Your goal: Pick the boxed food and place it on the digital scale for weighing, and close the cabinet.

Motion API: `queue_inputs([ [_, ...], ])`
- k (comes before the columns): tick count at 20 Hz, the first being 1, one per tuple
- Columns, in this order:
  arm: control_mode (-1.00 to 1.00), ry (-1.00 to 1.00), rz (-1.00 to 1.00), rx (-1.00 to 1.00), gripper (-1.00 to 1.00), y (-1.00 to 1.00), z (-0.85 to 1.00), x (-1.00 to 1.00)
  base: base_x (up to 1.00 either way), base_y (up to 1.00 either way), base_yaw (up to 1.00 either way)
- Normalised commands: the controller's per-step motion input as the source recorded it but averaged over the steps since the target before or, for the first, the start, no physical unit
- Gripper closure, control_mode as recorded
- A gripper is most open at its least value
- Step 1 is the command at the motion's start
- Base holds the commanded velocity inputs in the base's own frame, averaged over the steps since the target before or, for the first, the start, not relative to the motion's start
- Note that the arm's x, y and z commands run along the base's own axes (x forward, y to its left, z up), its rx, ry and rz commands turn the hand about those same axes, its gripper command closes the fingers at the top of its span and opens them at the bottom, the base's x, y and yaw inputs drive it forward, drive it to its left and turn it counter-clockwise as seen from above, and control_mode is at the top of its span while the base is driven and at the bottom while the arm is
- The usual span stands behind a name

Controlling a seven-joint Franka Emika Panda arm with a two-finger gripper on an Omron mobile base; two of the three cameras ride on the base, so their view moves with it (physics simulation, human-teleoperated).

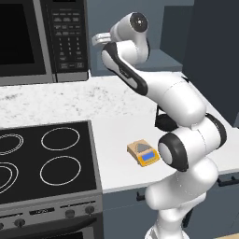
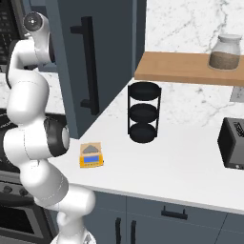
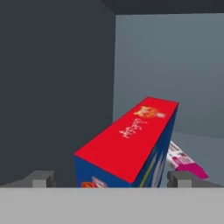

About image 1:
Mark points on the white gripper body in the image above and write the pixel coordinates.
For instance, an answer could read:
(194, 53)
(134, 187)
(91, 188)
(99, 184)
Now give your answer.
(101, 38)

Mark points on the blue-grey base cupboard front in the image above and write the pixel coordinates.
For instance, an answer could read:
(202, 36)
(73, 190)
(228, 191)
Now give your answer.
(124, 214)

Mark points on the black oven knob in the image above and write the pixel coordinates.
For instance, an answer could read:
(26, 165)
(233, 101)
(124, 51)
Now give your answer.
(1, 226)
(89, 209)
(19, 222)
(69, 213)

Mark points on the black and silver microwave oven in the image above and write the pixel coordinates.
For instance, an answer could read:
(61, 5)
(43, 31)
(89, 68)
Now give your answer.
(68, 37)

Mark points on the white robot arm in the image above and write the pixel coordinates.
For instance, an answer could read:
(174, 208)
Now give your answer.
(183, 99)

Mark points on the silver oven control panel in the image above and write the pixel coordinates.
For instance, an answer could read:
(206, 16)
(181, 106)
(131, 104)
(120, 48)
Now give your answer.
(49, 211)

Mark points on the microwave oven door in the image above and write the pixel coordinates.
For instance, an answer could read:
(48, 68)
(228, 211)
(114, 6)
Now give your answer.
(18, 34)

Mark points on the black glass hob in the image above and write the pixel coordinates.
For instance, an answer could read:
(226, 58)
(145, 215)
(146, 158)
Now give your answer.
(46, 158)

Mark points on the black rounded object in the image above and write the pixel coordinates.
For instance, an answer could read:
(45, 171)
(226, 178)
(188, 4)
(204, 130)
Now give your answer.
(165, 122)

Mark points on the dark blue cabinet door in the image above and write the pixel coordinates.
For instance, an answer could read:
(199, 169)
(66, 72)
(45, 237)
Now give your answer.
(214, 53)

